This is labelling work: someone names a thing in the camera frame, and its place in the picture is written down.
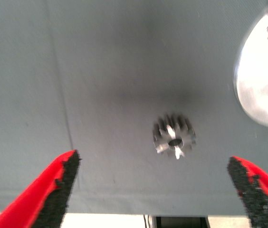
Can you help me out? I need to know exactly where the round metal carrier plate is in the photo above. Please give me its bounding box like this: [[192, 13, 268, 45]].
[[233, 0, 268, 130]]

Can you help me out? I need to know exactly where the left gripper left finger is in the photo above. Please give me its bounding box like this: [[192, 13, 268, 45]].
[[0, 149, 80, 228]]

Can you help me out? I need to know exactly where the dark grey table cloth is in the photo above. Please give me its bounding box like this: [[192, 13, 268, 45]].
[[0, 0, 268, 217]]

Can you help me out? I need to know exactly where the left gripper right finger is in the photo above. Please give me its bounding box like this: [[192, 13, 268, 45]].
[[227, 156, 268, 228]]

